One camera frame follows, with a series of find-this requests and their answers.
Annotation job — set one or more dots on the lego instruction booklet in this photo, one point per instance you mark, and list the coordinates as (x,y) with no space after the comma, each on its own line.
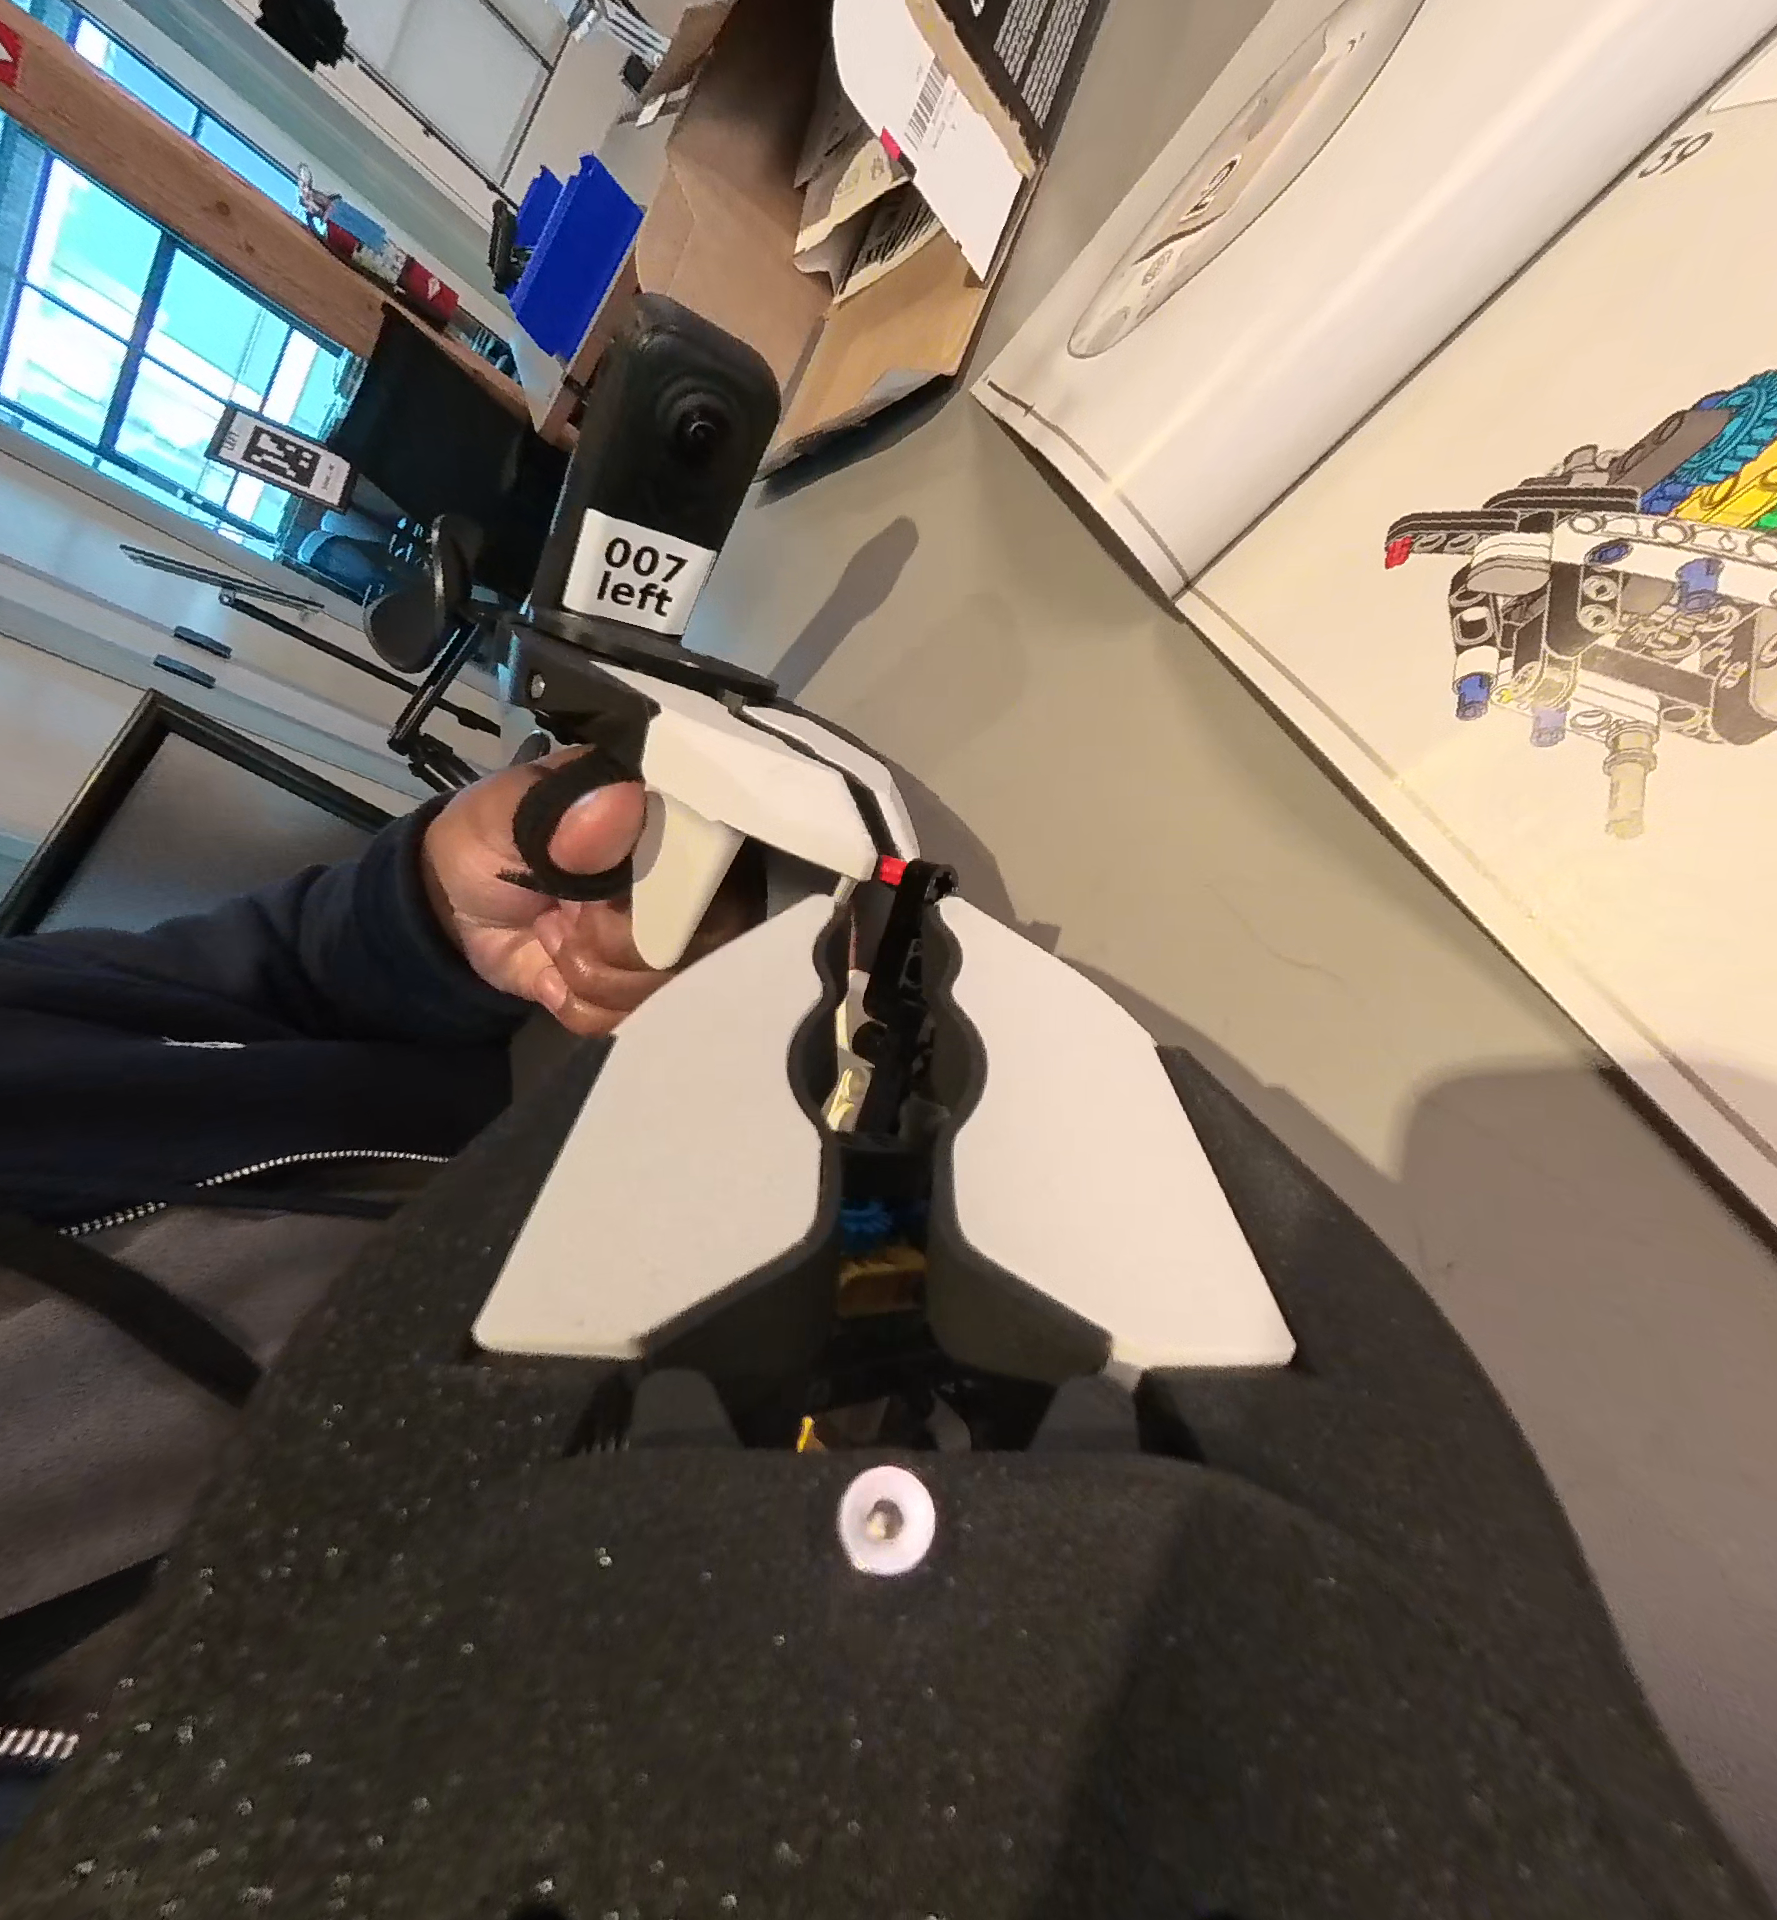
(1428,374)

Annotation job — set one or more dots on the person's left forearm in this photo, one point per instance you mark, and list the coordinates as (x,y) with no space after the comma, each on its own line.
(155,1019)

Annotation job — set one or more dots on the blue storage bins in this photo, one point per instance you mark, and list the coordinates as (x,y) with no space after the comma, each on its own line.
(574,254)

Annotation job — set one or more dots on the wooden beam red sticker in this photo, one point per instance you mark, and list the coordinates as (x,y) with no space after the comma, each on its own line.
(155,164)

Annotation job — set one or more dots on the partly built lego model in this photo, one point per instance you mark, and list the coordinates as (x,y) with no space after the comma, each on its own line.
(904,961)

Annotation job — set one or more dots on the brown cardboard box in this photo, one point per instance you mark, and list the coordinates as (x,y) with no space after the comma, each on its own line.
(723,226)

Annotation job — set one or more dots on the person's left hand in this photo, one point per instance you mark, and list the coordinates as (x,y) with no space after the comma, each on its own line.
(513,885)

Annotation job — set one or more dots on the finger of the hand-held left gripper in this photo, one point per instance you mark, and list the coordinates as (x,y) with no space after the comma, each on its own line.
(835,744)
(769,780)

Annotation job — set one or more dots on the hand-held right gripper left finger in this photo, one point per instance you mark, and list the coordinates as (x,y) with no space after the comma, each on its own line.
(663,1185)

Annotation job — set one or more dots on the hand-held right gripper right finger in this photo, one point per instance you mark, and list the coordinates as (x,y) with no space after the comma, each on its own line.
(1114,1185)

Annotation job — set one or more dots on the black white marker sign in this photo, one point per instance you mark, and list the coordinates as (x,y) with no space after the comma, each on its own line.
(281,455)

